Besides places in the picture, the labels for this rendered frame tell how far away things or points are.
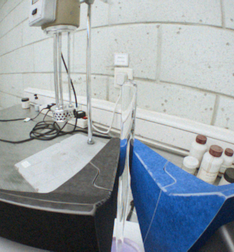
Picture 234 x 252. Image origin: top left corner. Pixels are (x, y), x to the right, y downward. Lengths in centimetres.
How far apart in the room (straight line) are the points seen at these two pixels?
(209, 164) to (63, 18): 50
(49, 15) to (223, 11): 51
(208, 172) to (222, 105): 23
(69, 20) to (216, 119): 53
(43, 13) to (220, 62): 51
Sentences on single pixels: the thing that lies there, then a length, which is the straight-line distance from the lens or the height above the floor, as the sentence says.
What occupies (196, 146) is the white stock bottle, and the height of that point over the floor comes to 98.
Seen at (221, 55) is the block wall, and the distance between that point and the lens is 57.
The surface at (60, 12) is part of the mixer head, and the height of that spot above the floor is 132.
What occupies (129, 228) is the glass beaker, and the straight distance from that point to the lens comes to 19.
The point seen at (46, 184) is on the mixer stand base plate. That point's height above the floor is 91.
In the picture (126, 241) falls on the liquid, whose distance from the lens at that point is 21.
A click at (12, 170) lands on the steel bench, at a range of 55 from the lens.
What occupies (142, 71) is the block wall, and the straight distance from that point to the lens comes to 62.
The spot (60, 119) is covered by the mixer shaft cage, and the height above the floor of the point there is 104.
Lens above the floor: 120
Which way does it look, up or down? 23 degrees down
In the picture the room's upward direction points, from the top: 1 degrees clockwise
